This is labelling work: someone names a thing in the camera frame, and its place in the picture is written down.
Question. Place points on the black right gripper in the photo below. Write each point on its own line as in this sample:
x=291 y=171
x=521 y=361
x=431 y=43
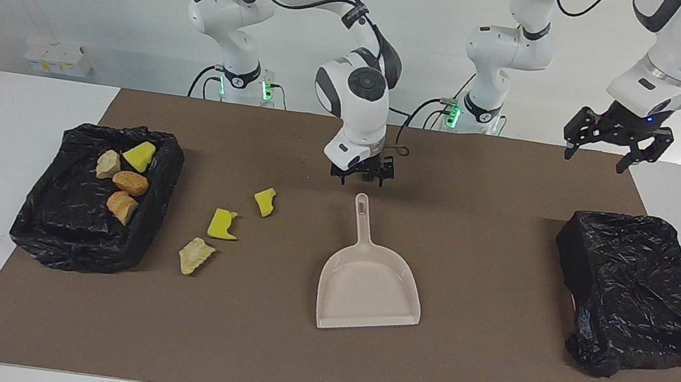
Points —
x=362 y=166

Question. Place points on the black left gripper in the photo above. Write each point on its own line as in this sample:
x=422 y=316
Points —
x=625 y=126

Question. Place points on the yellow sponge piece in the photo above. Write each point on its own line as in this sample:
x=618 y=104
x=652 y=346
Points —
x=264 y=202
x=140 y=157
x=221 y=225

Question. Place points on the beige plastic dustpan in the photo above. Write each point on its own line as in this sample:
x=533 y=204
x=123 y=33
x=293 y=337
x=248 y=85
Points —
x=366 y=293

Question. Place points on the brown bread roll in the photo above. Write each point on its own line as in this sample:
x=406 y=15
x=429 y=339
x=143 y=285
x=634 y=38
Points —
x=131 y=183

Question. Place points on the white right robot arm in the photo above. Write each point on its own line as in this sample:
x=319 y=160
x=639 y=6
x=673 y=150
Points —
x=358 y=128

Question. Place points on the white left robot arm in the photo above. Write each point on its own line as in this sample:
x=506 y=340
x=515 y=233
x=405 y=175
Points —
x=504 y=48

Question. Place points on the black bag lined bin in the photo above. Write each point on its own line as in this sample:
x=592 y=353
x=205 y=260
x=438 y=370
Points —
x=66 y=227
x=630 y=288

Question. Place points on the pink tray under bag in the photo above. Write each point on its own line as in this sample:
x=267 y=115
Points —
x=572 y=302

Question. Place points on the brown table mat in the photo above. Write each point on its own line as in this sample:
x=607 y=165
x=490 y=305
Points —
x=316 y=372

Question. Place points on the white wall socket box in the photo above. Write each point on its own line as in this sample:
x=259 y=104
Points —
x=58 y=58

